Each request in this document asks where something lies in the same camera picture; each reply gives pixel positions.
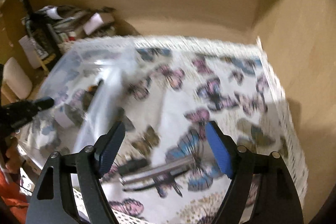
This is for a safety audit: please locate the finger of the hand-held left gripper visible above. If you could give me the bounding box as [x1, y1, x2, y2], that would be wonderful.
[31, 96, 56, 111]

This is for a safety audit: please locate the person's left forearm orange sleeve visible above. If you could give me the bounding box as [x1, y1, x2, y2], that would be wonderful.
[0, 168, 30, 215]

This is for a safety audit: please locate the small white cube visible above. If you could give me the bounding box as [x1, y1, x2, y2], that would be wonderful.
[55, 109, 76, 128]

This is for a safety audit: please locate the small white cardboard box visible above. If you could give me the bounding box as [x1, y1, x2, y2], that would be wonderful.
[83, 13, 105, 35]

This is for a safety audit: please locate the white paper sheet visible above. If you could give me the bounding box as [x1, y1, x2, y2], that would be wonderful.
[18, 35, 40, 68]

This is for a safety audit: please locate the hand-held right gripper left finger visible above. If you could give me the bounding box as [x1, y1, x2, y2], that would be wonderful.
[25, 121, 126, 224]

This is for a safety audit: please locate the dark wine bottle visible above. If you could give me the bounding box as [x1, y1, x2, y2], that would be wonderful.
[21, 0, 63, 65]

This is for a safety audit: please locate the clear plastic storage box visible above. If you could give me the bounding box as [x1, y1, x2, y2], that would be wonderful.
[37, 37, 149, 159]

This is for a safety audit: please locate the butterfly print lace cloth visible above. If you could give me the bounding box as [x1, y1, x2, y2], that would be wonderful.
[18, 34, 310, 224]

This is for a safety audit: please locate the silver metal hair tool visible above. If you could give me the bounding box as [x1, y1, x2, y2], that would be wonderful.
[119, 154, 209, 191]

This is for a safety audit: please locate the stack of magazines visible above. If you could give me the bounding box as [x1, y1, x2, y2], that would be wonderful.
[34, 4, 117, 42]

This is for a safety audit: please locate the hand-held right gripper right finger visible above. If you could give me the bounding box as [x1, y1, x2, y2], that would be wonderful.
[205, 121, 304, 224]

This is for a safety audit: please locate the person's left hand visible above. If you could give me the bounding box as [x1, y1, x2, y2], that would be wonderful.
[5, 146, 22, 180]

